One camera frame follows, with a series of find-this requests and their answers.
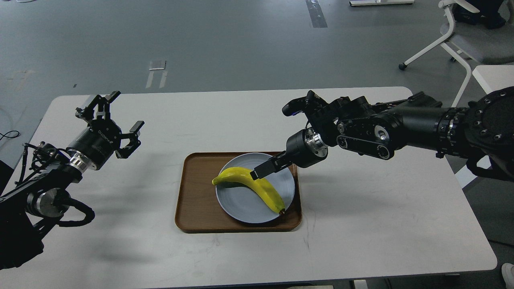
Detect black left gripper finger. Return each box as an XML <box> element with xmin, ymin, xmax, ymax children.
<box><xmin>115</xmin><ymin>120</ymin><xmax>145</xmax><ymax>159</ymax></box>
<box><xmin>75</xmin><ymin>90</ymin><xmax>121</xmax><ymax>129</ymax></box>

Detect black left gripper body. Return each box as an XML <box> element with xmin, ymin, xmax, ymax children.
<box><xmin>67</xmin><ymin>119</ymin><xmax>127</xmax><ymax>170</ymax></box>

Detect yellow banana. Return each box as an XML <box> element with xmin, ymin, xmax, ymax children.
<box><xmin>212</xmin><ymin>167</ymin><xmax>286</xmax><ymax>215</ymax></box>

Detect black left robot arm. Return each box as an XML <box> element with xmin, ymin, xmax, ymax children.
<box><xmin>0</xmin><ymin>90</ymin><xmax>144</xmax><ymax>269</ymax></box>

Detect light blue plate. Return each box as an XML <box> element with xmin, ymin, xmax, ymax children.
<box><xmin>215</xmin><ymin>153</ymin><xmax>296</xmax><ymax>224</ymax></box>

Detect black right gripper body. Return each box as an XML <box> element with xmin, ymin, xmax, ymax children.
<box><xmin>285</xmin><ymin>129</ymin><xmax>328</xmax><ymax>168</ymax></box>

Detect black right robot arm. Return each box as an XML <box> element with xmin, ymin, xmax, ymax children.
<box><xmin>250</xmin><ymin>87</ymin><xmax>514</xmax><ymax>181</ymax></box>

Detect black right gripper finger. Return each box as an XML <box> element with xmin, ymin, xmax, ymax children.
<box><xmin>250</xmin><ymin>151</ymin><xmax>293</xmax><ymax>179</ymax></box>

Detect white office chair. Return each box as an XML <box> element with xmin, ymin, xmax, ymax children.
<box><xmin>399</xmin><ymin>0</ymin><xmax>514</xmax><ymax>107</ymax></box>

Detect white desk base bar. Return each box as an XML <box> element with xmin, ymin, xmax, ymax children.
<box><xmin>349</xmin><ymin>0</ymin><xmax>415</xmax><ymax>7</ymax></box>

